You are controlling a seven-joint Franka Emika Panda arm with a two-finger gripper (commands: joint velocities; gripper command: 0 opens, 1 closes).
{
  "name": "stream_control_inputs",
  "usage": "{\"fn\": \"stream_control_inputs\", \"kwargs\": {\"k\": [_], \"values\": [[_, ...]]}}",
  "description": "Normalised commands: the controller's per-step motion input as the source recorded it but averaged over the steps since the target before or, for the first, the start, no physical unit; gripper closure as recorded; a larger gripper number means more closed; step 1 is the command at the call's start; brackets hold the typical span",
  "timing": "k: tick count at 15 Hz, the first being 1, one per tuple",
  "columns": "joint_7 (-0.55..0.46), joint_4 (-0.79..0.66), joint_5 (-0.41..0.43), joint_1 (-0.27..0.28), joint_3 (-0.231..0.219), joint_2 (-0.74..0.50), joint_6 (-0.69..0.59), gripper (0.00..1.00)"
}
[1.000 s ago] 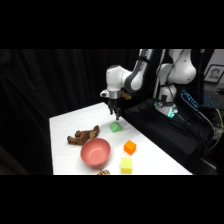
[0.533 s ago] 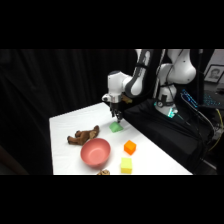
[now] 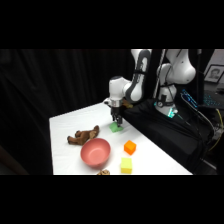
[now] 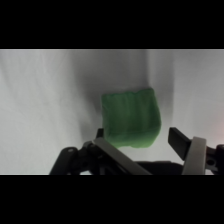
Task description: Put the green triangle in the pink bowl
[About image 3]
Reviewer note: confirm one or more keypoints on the pink bowl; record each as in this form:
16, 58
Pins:
95, 152

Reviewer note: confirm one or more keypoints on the orange cube block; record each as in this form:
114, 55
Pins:
130, 147

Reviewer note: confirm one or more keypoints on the yellow cube block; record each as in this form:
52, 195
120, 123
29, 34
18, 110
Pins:
126, 165

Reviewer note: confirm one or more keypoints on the green triangle block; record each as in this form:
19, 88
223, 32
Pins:
115, 128

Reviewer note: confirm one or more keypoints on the tan wrist camera box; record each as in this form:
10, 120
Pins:
127, 105

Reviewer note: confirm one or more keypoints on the blue lit device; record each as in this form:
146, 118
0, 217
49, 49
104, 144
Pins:
189, 98

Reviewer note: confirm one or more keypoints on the backlit keyboard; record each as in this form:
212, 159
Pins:
213, 100

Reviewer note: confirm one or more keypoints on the black robot stand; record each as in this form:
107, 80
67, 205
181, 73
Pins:
166, 133

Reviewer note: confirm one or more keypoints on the framed portrait picture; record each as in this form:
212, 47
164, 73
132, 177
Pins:
214, 73

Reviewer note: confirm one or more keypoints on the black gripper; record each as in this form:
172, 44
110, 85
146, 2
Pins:
115, 112

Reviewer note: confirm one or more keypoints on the small tan knobbly object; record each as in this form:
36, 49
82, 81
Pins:
103, 172

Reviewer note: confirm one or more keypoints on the brown plush toy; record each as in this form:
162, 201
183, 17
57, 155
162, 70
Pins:
83, 136

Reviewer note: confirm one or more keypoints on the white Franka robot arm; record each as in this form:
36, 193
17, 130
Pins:
135, 86

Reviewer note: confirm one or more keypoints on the black curtain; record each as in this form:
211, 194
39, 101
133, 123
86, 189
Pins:
40, 100

